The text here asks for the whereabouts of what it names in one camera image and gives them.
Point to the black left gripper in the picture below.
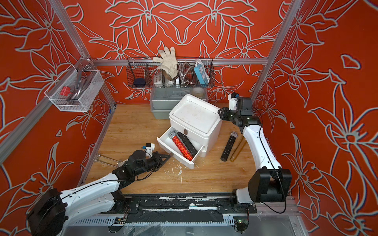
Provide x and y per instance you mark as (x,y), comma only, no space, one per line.
(157,158)

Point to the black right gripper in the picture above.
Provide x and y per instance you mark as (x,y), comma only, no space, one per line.
(224,113)

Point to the red glitter microphone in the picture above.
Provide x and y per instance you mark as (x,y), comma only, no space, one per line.
(180,145)

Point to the white drawer cabinet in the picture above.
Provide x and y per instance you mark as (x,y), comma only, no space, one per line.
(199,121)

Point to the black microphone silver head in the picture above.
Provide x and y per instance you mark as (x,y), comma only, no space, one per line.
(229,146)

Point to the gold microphone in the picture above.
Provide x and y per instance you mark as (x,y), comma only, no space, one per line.
(238,150)

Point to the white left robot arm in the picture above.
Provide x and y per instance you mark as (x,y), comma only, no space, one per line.
(57,210)

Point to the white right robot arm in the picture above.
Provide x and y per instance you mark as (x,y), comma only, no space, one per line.
(270,183)

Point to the black glitter microphone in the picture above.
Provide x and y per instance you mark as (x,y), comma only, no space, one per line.
(188,144)

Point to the blue white box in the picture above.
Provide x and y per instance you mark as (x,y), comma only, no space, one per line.
(201,73)

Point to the grey plastic storage box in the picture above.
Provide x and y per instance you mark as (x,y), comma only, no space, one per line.
(163,100)

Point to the white work glove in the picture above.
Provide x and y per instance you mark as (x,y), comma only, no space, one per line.
(168,61)

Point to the white power strip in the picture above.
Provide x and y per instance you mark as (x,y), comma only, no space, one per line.
(158,81)

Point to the dark blue round object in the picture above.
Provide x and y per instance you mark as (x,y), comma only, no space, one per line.
(139,82)

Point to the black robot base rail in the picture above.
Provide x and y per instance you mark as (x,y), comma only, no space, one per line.
(180,208)

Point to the black wire wall basket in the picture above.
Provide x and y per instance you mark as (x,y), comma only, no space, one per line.
(182,73)

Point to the white wire wall basket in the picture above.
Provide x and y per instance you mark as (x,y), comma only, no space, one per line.
(75,90)

